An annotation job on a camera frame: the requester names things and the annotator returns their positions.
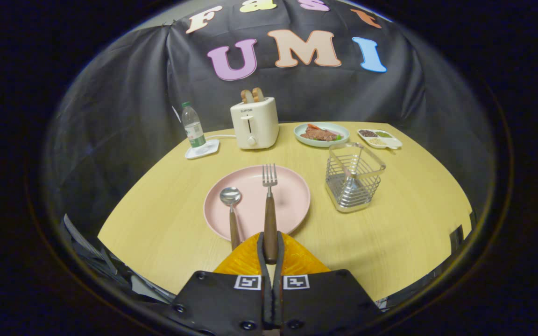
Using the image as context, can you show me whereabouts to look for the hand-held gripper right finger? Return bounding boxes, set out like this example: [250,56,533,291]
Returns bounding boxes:
[273,232,384,336]

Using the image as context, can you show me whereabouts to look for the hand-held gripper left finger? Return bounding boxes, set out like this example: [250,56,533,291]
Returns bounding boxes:
[169,232,274,336]

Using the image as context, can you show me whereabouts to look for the wooden handled fork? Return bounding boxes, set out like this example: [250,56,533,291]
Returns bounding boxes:
[262,163,279,265]

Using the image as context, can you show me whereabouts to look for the wooden handled spoon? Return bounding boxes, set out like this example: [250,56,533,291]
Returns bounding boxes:
[219,187,242,251]

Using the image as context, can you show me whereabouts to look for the pink plate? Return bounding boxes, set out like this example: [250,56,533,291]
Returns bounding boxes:
[204,165,311,242]

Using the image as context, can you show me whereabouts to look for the dark striped cloth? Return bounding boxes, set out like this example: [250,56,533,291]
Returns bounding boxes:
[61,214,176,304]

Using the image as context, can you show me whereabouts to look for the dark object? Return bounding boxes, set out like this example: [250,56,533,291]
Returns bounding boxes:
[450,225,464,255]

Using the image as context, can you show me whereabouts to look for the white square coaster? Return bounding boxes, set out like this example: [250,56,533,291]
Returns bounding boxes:
[184,139,220,160]

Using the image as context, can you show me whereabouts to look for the pale green plate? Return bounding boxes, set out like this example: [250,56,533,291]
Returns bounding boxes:
[294,122,350,148]

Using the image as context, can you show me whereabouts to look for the brown steak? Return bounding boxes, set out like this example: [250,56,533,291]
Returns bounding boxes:
[300,128,337,141]

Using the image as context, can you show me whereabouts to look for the white divided sauce dish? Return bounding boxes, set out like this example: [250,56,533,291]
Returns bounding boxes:
[357,129,403,150]

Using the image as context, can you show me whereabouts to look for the clear plastic water bottle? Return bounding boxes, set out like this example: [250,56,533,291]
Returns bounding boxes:
[181,102,207,149]

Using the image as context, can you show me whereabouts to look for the white toaster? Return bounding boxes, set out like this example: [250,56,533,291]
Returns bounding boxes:
[230,97,280,150]

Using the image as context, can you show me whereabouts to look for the black backdrop cloth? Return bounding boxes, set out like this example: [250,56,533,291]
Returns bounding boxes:
[40,0,494,236]

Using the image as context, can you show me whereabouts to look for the metal wire cutlery basket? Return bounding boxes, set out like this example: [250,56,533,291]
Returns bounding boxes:
[325,142,386,213]

